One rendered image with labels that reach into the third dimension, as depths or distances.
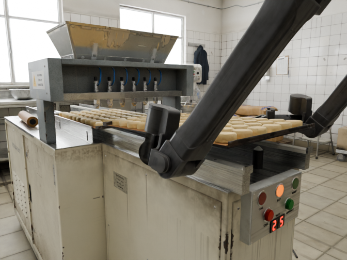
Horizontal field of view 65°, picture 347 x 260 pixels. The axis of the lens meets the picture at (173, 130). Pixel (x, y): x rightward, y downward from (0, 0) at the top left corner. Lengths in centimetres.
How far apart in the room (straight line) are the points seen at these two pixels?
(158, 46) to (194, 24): 445
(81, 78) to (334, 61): 423
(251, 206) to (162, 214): 31
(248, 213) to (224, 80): 37
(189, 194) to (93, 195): 59
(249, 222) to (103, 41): 91
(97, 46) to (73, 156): 47
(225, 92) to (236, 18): 570
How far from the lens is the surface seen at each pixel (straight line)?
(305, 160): 88
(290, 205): 84
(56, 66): 112
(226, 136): 62
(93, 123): 124
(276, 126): 77
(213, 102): 46
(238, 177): 64
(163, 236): 93
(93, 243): 135
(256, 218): 73
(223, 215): 69
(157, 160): 51
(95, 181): 124
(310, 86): 510
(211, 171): 70
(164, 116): 54
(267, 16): 43
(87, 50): 124
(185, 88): 145
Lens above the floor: 109
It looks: 10 degrees down
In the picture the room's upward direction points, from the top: straight up
